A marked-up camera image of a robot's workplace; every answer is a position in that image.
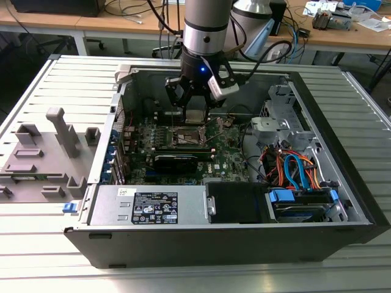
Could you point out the silver power supply unit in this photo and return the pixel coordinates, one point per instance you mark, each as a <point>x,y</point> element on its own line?
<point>104,207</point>

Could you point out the CPU socket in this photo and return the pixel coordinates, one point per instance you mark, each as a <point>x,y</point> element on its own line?
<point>183,134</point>

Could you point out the metal drive cage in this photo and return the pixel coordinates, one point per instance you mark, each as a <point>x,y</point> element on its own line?
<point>281,107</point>

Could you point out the CPU cooler heat sink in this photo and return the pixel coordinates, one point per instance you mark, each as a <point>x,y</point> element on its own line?
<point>320,19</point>

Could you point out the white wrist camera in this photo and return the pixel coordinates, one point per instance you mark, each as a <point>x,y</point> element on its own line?
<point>224,91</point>

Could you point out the grey metal device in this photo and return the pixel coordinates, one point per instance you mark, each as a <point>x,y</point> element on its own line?
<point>342,22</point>

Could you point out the black PC case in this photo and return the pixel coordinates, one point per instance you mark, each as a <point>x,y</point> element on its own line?
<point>198,247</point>

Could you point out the grey parts rack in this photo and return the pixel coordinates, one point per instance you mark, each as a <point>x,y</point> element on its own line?
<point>46,158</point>

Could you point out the green RAM stick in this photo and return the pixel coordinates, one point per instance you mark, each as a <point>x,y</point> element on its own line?
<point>183,153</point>
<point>29,178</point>

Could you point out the black computer box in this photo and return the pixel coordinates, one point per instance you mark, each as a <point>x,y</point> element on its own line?
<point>55,7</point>

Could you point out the black speaker box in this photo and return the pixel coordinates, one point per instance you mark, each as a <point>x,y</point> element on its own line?
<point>279,18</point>

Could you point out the grey case latch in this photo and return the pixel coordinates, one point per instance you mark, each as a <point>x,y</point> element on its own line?
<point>122,74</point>

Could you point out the round coin battery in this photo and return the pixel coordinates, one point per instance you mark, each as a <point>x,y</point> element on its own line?
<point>228,122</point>

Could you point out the black office chair base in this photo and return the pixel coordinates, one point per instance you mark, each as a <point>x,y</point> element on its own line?
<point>160,50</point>

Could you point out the silver CPU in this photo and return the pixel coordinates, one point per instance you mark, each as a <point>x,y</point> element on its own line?
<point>195,116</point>

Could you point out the green motherboard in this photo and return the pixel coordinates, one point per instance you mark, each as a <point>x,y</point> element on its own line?
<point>226,152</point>

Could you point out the blue plastic clip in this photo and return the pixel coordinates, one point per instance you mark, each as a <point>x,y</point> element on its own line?
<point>69,208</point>

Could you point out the white printed leaflet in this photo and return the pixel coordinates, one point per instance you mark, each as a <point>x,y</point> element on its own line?
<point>317,7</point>

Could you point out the pale blue teach pendant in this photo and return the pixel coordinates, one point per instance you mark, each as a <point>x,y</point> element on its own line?
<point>259,36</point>

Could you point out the black graphics card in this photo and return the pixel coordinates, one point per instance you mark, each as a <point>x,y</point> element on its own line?
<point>175,164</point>

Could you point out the white paper sheet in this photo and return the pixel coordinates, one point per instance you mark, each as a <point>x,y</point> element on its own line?
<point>374,23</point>

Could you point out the silver support bracket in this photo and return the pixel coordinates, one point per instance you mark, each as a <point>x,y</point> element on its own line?
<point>259,126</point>

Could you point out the hard disk blue carrier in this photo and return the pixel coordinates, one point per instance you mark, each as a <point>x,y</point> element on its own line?
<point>293,213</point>

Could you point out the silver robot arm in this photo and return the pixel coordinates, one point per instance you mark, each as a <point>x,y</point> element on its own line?
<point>204,18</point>

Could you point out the wooden desk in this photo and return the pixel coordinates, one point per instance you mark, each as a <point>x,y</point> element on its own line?
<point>351,38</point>
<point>46,21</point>

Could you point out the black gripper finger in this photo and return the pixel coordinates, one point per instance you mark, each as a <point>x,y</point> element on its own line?
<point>210,102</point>
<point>175,94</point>

